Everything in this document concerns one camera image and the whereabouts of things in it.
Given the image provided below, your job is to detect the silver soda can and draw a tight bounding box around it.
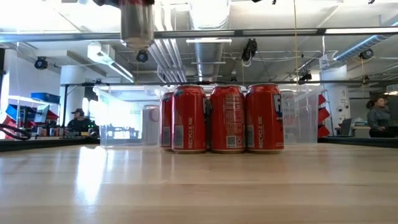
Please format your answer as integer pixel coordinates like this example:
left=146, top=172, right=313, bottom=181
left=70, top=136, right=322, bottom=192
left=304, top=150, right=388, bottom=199
left=119, top=0, right=155, bottom=52
left=141, top=105, right=162, bottom=147

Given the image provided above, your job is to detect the red soda can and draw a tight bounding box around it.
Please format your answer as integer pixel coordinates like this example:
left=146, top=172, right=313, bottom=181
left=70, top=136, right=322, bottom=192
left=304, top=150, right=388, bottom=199
left=159, top=91, right=175, bottom=152
left=245, top=83, right=285, bottom=155
left=170, top=84, right=208, bottom=155
left=209, top=84, right=246, bottom=155

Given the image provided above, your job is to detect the overhead metal crossbar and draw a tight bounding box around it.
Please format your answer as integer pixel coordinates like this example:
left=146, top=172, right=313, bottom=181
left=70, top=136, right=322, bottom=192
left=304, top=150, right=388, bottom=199
left=0, top=26, right=398, bottom=43

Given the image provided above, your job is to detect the white ceiling light strip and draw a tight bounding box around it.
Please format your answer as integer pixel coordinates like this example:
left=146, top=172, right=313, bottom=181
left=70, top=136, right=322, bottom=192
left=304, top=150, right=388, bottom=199
left=185, top=37, right=233, bottom=44

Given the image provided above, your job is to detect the blue storage bin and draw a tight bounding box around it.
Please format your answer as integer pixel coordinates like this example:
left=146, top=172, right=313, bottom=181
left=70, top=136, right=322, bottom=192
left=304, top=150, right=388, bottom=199
left=30, top=91, right=62, bottom=105
left=5, top=104, right=27, bottom=121

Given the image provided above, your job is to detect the person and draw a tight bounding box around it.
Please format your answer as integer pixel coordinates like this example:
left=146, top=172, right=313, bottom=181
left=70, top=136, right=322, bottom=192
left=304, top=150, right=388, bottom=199
left=366, top=96, right=398, bottom=139
left=67, top=108, right=100, bottom=138

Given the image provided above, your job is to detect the computer monitor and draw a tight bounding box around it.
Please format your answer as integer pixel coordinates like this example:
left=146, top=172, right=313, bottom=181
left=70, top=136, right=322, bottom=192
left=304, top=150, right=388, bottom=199
left=33, top=104, right=50, bottom=124

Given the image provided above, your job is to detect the thin black horizontal bar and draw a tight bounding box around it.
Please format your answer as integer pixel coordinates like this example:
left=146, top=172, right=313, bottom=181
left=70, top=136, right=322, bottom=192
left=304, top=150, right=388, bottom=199
left=60, top=79, right=398, bottom=88

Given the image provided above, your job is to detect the black hanging camera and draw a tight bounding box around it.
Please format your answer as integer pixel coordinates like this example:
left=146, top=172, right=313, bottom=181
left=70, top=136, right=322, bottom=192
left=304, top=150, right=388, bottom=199
left=33, top=56, right=49, bottom=71
left=298, top=71, right=313, bottom=85
left=241, top=38, right=259, bottom=62
left=359, top=48, right=375, bottom=60
left=136, top=49, right=149, bottom=63

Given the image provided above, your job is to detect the round silver air duct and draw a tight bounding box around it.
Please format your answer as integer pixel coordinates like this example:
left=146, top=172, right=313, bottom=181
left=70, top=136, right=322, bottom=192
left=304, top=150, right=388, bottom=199
left=194, top=42, right=224, bottom=82

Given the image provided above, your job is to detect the yellow hanging rope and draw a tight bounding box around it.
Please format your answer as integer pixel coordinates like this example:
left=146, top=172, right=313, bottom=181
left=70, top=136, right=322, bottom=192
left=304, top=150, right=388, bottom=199
left=293, top=0, right=299, bottom=85

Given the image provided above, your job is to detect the black cable loop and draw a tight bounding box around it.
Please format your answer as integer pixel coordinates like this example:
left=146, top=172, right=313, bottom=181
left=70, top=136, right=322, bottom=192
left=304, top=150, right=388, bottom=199
left=0, top=123, right=32, bottom=141

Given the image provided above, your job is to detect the blue ribbed air duct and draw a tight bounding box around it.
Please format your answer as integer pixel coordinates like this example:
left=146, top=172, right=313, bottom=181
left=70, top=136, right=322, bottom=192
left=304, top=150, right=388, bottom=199
left=333, top=21, right=398, bottom=62

